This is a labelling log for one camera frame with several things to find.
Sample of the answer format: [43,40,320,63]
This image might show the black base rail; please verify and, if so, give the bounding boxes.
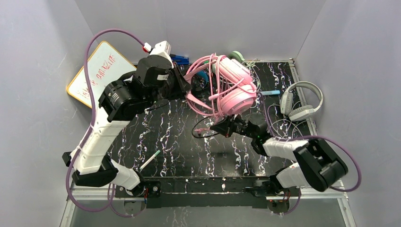
[67,175,345,210]

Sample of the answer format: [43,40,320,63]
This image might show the light blue marker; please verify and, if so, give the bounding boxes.
[260,90,280,96]

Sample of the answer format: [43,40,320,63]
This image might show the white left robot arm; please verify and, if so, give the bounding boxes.
[63,41,191,190]

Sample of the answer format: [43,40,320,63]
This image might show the pink headphones with cable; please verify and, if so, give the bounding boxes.
[183,53,257,120]

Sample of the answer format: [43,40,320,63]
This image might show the white green marker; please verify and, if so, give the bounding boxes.
[139,150,160,172]

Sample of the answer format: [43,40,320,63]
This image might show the green headphones with cable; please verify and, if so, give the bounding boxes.
[228,51,262,91]

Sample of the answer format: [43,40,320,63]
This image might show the black blue headphones with cable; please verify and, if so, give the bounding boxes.
[191,70,233,139]

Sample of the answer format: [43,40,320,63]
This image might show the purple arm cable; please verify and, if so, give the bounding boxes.
[65,28,148,218]
[258,94,362,217]

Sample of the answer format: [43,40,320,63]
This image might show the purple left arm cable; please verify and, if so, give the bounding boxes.
[65,28,148,218]

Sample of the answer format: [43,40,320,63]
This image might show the yellow framed whiteboard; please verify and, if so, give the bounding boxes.
[67,41,136,107]

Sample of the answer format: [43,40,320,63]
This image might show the white headphones with cable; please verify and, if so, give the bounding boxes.
[263,81,323,139]

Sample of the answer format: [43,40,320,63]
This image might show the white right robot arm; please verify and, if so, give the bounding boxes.
[210,113,349,193]

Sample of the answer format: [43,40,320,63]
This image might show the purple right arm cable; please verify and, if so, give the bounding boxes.
[258,94,362,217]

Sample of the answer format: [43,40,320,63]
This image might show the blue black marker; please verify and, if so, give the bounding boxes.
[169,54,190,65]

